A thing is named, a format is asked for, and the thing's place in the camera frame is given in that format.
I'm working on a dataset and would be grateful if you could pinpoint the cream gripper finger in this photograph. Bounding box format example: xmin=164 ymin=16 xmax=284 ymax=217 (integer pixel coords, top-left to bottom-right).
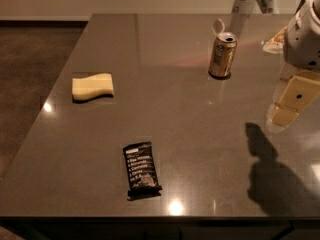
xmin=268 ymin=104 xmax=298 ymax=127

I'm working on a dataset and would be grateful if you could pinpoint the black rxbar chocolate bar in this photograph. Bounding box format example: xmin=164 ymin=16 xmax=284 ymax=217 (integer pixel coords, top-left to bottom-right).
xmin=123 ymin=141 xmax=162 ymax=198

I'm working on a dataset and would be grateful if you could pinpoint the orange soda can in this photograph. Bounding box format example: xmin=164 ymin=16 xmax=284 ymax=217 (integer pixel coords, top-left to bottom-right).
xmin=208 ymin=32 xmax=237 ymax=79

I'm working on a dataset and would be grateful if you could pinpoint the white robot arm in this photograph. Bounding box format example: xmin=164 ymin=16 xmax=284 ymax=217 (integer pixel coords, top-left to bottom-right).
xmin=267 ymin=0 xmax=320 ymax=129

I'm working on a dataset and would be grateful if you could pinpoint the yellow sponge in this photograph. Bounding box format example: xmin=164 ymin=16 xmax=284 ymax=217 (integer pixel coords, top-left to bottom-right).
xmin=72 ymin=73 xmax=114 ymax=101

